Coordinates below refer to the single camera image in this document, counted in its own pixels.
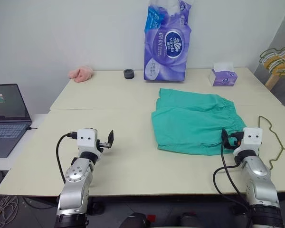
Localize dark rounded shape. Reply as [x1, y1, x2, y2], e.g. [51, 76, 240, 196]
[180, 211, 203, 228]
[125, 212, 148, 228]

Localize green shorts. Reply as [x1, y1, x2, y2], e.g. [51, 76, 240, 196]
[151, 88, 247, 156]

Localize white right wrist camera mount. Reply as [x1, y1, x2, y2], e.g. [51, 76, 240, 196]
[232, 127, 264, 157]

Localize large purple tissue pack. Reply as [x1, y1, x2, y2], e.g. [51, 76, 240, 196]
[142, 0, 193, 84]

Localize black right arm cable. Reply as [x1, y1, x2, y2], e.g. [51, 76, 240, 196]
[212, 135, 253, 216]

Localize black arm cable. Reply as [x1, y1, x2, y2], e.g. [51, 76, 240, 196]
[212, 135, 253, 216]
[56, 132, 77, 184]

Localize white side table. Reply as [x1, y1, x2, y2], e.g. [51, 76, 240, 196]
[0, 114, 48, 171]

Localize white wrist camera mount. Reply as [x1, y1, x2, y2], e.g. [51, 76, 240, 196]
[232, 127, 264, 157]
[76, 128, 103, 158]

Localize small purple tissue box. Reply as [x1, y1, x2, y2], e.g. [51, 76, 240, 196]
[208, 62, 238, 87]

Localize stack of wire hangers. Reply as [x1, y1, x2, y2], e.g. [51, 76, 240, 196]
[259, 46, 285, 77]

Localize olive wire hanger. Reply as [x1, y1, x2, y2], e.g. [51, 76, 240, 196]
[257, 115, 285, 171]

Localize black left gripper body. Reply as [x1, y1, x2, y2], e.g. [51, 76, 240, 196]
[96, 139, 111, 152]

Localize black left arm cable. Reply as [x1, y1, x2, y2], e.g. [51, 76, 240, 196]
[56, 132, 77, 184]

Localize grey laptop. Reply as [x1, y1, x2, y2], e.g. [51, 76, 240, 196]
[0, 83, 33, 159]

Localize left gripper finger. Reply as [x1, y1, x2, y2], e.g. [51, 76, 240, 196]
[107, 129, 115, 149]

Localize black round cap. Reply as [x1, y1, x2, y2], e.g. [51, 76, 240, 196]
[123, 68, 136, 80]

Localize bundle of floor cables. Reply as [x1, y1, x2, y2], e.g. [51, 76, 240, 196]
[0, 195, 20, 228]

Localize pink cloth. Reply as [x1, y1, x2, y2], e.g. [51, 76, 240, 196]
[68, 66, 94, 84]

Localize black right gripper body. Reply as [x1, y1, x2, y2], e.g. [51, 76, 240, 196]
[225, 131, 243, 150]

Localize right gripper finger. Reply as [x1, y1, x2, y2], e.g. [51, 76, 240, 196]
[221, 129, 229, 149]

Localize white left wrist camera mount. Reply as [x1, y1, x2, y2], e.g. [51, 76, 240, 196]
[76, 128, 103, 158]

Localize wooden rack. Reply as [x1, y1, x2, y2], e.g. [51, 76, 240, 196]
[264, 73, 283, 91]

